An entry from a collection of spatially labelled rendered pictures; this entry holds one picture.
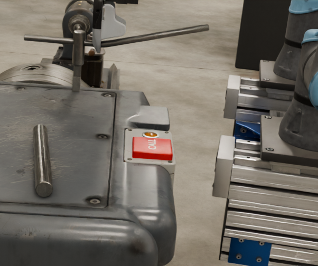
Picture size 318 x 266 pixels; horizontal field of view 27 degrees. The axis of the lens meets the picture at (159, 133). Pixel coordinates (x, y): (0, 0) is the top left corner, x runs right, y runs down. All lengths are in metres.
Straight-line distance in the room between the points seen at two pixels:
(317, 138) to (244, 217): 0.23
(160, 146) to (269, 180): 0.43
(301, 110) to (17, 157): 0.62
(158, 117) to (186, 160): 2.98
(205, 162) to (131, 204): 3.28
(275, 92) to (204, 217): 1.74
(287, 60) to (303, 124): 0.51
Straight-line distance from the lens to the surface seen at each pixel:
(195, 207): 3.57
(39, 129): 1.01
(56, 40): 1.23
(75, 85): 1.25
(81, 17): 2.56
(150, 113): 1.17
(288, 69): 1.82
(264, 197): 1.40
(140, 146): 1.00
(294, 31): 1.82
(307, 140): 1.35
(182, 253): 3.16
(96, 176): 0.92
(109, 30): 1.20
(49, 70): 1.44
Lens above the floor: 1.65
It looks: 22 degrees down
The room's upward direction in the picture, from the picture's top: 5 degrees clockwise
